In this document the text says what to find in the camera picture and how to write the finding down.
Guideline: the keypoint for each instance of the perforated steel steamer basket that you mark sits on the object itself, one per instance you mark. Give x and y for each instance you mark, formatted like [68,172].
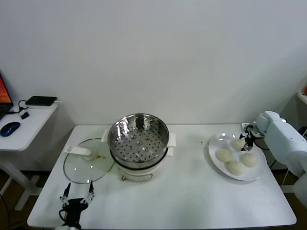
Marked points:
[134,143]

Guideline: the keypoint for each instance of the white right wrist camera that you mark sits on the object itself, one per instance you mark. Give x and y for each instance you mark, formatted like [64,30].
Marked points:
[245,125]

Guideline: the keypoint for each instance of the white round plate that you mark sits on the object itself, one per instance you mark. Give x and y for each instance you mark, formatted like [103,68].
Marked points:
[216,165]

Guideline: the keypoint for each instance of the blue computer mouse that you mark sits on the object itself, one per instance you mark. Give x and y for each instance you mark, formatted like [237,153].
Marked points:
[9,128]

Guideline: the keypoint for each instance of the small black adapter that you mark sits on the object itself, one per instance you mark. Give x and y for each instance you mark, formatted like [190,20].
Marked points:
[24,115]

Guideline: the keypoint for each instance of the white shelf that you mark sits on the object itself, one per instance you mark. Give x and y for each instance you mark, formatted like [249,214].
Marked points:
[302,98]

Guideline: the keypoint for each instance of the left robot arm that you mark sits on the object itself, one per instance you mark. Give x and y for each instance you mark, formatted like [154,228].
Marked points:
[68,226]

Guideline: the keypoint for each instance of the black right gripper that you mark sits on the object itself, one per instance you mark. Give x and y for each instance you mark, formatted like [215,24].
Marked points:
[250,137]

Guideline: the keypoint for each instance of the laptop with red screen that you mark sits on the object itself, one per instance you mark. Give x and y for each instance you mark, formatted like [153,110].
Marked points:
[3,95]

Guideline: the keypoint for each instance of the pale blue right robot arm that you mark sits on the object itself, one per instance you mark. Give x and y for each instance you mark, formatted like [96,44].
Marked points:
[283,136]

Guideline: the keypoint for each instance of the white floor stand foot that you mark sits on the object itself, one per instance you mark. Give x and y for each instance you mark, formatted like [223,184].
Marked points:
[290,188]

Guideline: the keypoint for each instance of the white steamed baozi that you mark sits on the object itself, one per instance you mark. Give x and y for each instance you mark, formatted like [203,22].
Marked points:
[235,167]
[249,159]
[224,155]
[237,145]

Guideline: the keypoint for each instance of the black flat box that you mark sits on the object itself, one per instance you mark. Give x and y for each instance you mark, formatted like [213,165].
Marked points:
[40,100]

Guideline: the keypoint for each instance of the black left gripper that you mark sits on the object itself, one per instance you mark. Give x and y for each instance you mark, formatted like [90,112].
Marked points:
[73,208]

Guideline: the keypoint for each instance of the white side desk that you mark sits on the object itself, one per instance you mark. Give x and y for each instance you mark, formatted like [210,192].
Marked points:
[31,129]

